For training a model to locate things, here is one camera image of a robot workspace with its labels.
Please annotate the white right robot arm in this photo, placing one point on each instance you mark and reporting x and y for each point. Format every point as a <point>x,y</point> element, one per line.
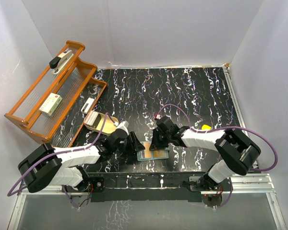
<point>237,150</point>

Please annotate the orange wooden shelf rack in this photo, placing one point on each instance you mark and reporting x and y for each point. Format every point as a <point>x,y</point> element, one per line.
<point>75,84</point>

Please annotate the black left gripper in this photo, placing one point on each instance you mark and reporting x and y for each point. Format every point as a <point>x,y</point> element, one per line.
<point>137,145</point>

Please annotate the white small cardboard box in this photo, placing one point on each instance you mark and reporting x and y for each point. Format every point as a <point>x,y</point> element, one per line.
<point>50,104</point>

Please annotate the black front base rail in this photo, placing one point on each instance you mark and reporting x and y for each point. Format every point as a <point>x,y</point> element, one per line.
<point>164,186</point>

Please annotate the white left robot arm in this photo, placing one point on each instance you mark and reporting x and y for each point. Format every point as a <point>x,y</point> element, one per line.
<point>48,165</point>

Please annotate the orange credit card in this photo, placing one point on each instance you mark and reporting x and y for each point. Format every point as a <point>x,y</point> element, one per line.
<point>146,153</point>
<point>161,154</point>

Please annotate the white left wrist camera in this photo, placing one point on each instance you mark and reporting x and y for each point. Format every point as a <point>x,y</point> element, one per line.
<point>122,125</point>

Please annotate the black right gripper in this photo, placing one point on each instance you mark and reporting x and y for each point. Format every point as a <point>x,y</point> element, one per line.
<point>155,144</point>

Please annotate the tan oval wooden tray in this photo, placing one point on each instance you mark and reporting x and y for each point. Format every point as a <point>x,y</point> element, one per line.
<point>106,125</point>

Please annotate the black and white stapler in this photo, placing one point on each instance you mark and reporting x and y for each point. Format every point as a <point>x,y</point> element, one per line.
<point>58,63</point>

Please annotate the white card stack in tray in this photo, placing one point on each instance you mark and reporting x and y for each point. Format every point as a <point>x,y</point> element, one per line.
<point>92,119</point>

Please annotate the mint green card holder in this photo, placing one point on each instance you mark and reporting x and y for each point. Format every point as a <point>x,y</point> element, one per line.
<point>153,158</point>

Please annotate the white small clip object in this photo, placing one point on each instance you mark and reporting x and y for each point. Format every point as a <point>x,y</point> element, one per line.
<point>87,105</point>

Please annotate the yellow eraser block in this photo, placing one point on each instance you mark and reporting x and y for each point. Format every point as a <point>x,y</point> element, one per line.
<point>206,127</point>

